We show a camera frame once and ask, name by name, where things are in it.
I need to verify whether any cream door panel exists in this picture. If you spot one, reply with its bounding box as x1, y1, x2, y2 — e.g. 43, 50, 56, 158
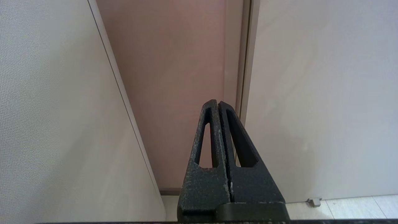
241, 0, 398, 203

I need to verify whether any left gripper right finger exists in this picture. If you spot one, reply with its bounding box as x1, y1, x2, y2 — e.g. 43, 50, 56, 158
215, 101, 290, 222

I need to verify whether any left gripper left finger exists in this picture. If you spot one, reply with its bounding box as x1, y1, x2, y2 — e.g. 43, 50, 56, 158
177, 100, 232, 222

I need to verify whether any dark baseboard strip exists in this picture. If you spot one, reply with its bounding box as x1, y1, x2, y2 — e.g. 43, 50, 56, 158
159, 188, 182, 196

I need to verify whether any pink-brown door frame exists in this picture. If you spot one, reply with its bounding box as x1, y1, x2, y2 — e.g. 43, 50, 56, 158
96, 0, 252, 195

